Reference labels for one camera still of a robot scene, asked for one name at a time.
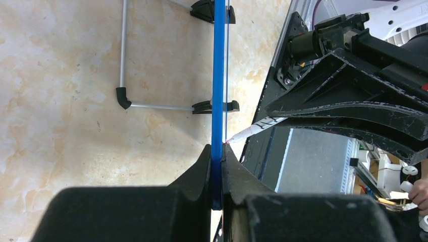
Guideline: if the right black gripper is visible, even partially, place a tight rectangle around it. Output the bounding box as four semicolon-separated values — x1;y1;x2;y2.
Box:
265;29;427;164

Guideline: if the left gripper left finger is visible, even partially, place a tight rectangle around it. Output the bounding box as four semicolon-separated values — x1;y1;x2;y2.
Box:
32;145;211;241

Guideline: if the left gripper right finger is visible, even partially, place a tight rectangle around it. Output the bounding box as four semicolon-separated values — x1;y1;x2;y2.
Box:
222;144;397;241

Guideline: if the red white marker pen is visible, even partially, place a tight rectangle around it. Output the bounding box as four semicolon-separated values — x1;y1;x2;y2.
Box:
226;116;287;144

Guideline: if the blue framed whiteboard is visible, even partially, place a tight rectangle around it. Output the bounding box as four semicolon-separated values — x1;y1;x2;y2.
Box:
116;1;239;211

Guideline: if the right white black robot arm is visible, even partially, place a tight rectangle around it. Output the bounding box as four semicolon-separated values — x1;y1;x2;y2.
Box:
265;13;427;164

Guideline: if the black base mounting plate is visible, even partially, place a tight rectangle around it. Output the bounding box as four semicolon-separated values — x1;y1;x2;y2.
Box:
213;12;310;242

